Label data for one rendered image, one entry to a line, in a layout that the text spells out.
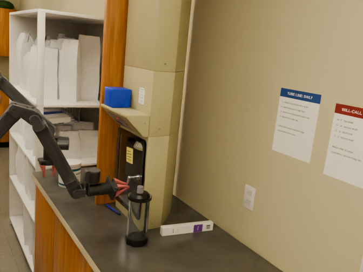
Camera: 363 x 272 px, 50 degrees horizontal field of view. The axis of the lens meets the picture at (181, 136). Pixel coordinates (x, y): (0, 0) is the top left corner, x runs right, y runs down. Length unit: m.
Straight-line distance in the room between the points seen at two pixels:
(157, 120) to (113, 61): 0.44
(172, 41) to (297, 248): 1.04
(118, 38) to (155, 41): 0.37
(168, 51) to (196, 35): 0.50
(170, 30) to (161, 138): 0.49
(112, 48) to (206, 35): 0.51
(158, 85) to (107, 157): 0.58
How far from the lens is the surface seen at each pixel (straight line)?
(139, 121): 1.76
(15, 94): 2.12
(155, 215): 1.96
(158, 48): 1.76
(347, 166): 1.54
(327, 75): 1.59
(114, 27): 2.07
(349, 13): 1.57
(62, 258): 2.30
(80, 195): 1.80
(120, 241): 1.86
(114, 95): 1.90
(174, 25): 1.79
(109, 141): 2.13
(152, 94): 1.76
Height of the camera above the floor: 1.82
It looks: 13 degrees down
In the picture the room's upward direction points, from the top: 6 degrees clockwise
